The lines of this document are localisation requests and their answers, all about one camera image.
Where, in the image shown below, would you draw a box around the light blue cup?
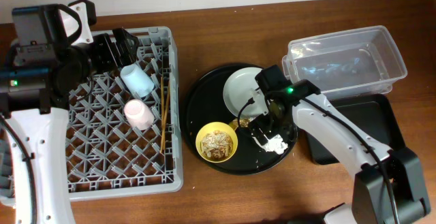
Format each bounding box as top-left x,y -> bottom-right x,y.
120,64 -> 155,98

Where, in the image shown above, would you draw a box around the wooden chopstick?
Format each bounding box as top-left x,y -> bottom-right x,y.
161,80 -> 171,154
160,74 -> 165,153

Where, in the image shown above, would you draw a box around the clear plastic bin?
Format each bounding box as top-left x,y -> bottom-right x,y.
282,25 -> 407,100

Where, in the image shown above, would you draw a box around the grey plastic dishwasher rack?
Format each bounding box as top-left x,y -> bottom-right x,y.
64,27 -> 183,202

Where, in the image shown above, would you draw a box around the black rectangular tray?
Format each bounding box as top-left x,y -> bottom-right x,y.
305,93 -> 405,165

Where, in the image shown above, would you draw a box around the white tissue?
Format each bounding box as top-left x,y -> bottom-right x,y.
261,134 -> 288,155

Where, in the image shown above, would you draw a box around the pink cup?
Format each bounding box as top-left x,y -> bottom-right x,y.
123,99 -> 155,131

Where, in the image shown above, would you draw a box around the yellow bowl with food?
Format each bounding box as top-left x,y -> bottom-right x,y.
196,122 -> 238,163

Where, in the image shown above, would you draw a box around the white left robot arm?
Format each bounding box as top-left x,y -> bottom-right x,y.
1,0 -> 140,223

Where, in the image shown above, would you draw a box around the round black tray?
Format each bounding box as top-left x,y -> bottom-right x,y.
181,63 -> 298,176

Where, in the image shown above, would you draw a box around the white round plate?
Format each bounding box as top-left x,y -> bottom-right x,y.
223,67 -> 268,118

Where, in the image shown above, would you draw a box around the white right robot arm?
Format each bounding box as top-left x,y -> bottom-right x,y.
248,65 -> 431,223

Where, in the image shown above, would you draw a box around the gold snack wrapper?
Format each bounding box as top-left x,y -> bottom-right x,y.
228,118 -> 253,131

